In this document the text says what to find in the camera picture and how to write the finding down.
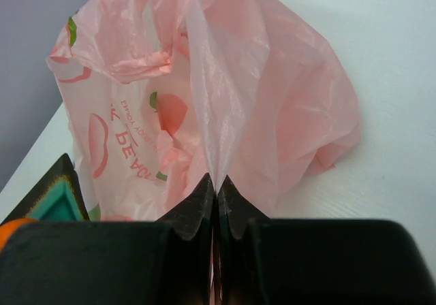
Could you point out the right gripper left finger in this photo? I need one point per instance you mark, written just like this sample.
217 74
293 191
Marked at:
190 219

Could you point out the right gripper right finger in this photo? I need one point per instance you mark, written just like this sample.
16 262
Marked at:
236 214

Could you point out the pink plastic bag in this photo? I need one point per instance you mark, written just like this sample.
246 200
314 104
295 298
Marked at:
159 93

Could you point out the fake orange fruit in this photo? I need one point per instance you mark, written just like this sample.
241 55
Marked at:
9 228

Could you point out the teal square plate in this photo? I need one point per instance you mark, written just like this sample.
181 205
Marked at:
55 197

